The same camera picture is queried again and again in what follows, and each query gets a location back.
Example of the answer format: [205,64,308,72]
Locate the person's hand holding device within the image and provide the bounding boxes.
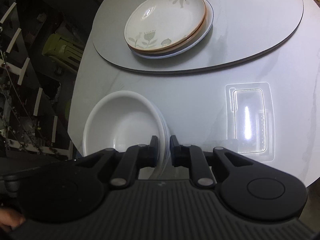
[0,208,26,232]

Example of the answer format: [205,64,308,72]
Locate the green stacked plastic stools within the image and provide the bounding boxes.
[42,33,85,74]

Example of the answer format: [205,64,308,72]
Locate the white ladder shelf with garlands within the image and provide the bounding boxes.
[1,0,73,159]

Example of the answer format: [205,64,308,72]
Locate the plate with green leaf print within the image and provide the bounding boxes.
[124,0,207,52]

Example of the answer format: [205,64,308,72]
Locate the white bowl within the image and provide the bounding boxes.
[149,102,171,179]
[82,90,164,179]
[150,101,165,168]

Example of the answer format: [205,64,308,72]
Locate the clear plastic tray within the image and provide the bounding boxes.
[225,82,275,162]

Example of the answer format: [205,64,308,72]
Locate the plate with pink rose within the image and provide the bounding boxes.
[128,0,214,59]

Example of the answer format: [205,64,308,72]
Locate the round grey lazy susan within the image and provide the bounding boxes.
[91,0,304,73]

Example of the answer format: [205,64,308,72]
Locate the plate with grey branch print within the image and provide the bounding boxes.
[127,0,214,59]

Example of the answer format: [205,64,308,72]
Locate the white bowl bottom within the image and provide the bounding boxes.
[82,90,164,179]

